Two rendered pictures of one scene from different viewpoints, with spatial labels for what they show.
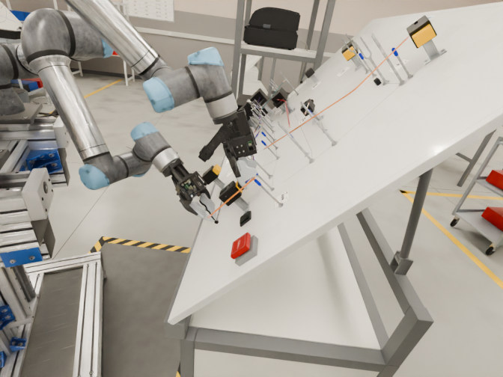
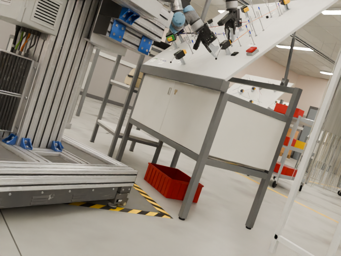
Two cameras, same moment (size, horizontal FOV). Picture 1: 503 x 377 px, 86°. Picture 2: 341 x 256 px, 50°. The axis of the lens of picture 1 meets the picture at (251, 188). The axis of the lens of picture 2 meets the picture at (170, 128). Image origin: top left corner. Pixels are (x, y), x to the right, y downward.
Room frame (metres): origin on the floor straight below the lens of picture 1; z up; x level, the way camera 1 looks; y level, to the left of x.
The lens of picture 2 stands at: (-1.33, 1.40, 0.66)
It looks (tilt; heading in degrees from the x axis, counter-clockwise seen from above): 4 degrees down; 330
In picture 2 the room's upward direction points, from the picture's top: 19 degrees clockwise
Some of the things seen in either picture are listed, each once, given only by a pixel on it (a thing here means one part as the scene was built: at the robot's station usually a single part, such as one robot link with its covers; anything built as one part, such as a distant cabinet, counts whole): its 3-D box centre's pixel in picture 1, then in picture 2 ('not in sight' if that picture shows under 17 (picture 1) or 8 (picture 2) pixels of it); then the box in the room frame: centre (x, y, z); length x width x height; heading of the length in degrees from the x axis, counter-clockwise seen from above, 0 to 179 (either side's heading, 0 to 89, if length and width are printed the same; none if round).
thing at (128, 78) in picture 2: not in sight; (144, 79); (1.81, 0.02, 0.76); 0.30 x 0.21 x 0.20; 94
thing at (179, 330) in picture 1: (214, 206); (176, 75); (0.99, 0.16, 0.83); 1.18 x 0.05 x 0.06; 1
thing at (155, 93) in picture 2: not in sight; (152, 101); (1.27, 0.14, 0.60); 0.55 x 0.02 x 0.39; 1
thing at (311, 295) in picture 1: (275, 252); (200, 118); (1.00, -0.16, 0.60); 1.17 x 0.58 x 0.40; 1
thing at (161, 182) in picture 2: not in sight; (172, 182); (0.97, -0.09, 0.07); 0.39 x 0.29 x 0.14; 1
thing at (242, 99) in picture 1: (260, 106); (154, 44); (1.86, 0.02, 1.09); 0.35 x 0.33 x 0.07; 1
